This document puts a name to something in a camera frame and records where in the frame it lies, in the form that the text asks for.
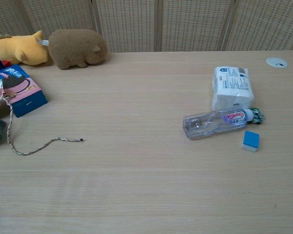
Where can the clear plastic bottle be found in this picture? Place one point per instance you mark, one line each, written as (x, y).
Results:
(211, 123)

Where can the brown plush animal toy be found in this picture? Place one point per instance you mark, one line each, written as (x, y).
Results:
(77, 48)

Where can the blue and white eraser block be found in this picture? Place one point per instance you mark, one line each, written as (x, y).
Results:
(250, 141)

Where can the blue cookie box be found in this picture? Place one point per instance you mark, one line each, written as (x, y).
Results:
(22, 92)

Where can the white tissue pack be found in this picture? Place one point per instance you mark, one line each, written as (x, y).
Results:
(232, 87)

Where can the red small object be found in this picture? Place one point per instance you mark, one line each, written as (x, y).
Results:
(7, 64)

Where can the green patterned small packet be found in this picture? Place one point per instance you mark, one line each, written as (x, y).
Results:
(257, 117)

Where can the perforated folding screen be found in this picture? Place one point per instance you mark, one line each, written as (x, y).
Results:
(146, 24)

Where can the yellow plush animal toy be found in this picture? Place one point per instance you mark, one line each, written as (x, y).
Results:
(22, 50)

